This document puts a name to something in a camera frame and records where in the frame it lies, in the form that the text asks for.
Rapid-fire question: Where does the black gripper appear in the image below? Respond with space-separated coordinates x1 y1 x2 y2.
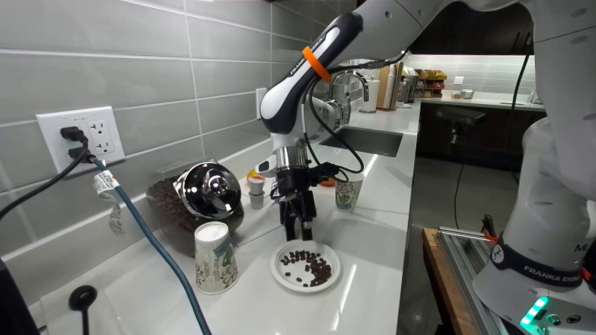
272 167 317 242

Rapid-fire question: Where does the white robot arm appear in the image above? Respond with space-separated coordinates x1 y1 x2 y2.
261 0 596 242

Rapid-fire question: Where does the blue braided cable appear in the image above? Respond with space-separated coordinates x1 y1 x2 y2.
92 158 214 335

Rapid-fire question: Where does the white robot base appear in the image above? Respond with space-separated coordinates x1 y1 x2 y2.
473 117 596 335

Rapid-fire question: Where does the small white orange-top container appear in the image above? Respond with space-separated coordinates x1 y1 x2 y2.
248 177 265 208

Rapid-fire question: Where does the white paper plate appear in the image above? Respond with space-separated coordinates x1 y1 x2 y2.
270 240 343 294

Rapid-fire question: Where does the upright patterned paper cup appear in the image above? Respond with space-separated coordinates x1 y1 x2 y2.
336 173 363 210

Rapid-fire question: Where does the black round cable plug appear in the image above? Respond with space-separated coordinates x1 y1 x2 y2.
69 285 97 335

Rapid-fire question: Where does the black power cable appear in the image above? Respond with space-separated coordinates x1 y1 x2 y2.
0 125 95 219

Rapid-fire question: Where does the dark coffee beans pile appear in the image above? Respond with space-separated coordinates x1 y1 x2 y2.
282 249 332 286

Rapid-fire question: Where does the glass jar with chrome lid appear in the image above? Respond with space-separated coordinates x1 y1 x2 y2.
147 162 244 232

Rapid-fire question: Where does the white wall outlet with plugs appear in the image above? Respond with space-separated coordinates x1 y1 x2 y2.
36 106 125 171

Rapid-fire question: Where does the upside-down patterned paper cup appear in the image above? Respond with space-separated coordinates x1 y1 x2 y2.
194 221 239 294

